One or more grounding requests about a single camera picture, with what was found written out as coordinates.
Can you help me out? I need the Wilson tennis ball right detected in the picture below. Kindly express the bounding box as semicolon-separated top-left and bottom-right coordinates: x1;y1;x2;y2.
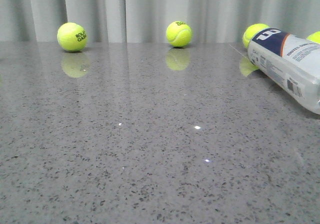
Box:
242;23;269;49

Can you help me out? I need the tennis ball far left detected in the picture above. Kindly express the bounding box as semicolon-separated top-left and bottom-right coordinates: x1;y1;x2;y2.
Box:
57;22;88;52

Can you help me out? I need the tennis ball far right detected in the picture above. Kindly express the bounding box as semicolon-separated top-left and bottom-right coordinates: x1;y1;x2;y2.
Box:
306;31;320;44

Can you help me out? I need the grey curtain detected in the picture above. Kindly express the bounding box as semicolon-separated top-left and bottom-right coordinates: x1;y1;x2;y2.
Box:
0;0;320;43

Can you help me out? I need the tennis ball centre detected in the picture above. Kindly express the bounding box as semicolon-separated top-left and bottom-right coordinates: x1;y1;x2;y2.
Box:
166;21;193;48

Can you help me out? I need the clear Wilson tennis ball can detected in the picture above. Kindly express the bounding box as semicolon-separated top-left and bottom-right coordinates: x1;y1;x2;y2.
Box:
247;28;320;114

